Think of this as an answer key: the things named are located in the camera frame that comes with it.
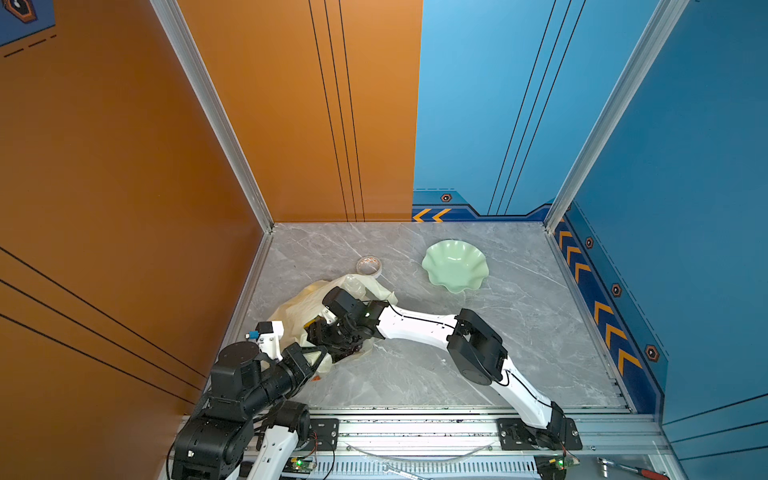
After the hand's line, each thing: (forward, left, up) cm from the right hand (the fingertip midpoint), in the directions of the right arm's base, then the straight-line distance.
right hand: (305, 351), depth 78 cm
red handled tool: (-24, -73, -9) cm, 77 cm away
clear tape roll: (+36, -14, -9) cm, 39 cm away
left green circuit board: (-24, -1, -10) cm, 26 cm away
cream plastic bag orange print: (+8, -1, +11) cm, 14 cm away
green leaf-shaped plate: (+34, -46, -8) cm, 58 cm away
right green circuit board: (-24, -61, -11) cm, 67 cm away
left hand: (-6, -11, +18) cm, 22 cm away
